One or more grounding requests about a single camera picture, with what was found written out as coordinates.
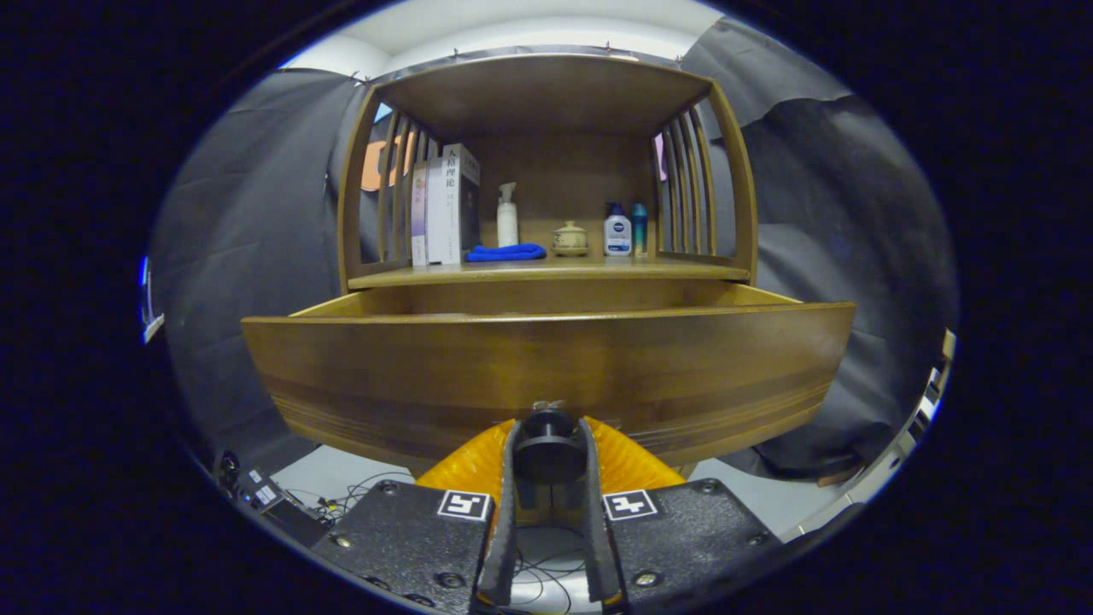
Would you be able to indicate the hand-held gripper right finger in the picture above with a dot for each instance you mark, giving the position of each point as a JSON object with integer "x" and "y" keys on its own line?
{"x": 595, "y": 530}

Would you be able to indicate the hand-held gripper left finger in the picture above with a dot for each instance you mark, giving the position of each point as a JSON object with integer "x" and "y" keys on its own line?
{"x": 502, "y": 530}

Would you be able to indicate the black round drawer knob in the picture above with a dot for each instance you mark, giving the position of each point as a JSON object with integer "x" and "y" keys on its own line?
{"x": 549, "y": 448}

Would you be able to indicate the wooden drawer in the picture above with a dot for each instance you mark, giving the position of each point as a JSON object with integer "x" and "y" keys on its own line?
{"x": 546, "y": 359}

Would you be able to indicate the wooden countertop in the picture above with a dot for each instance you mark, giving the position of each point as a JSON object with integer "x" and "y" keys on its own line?
{"x": 546, "y": 270}

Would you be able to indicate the wooden cabinet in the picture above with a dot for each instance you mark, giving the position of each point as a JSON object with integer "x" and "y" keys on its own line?
{"x": 555, "y": 94}

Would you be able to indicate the blue folded cloth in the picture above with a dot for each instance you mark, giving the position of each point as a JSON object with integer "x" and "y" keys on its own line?
{"x": 505, "y": 253}

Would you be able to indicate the beige lidded tea cup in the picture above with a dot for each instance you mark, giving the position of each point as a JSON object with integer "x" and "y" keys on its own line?
{"x": 569, "y": 241}

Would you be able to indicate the white lotion bottle blue cap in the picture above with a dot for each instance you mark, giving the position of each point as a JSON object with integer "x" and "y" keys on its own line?
{"x": 616, "y": 235}

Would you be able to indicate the slim teal bottle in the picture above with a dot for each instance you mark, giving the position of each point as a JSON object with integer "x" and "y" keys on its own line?
{"x": 640, "y": 231}

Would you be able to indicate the white pump bottle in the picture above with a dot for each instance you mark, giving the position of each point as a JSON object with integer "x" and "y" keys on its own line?
{"x": 507, "y": 224}

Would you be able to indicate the thin pale purple book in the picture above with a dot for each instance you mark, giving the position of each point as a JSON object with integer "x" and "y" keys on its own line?
{"x": 418, "y": 213}

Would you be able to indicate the thick white book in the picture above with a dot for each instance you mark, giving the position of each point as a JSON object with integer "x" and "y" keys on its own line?
{"x": 448, "y": 205}

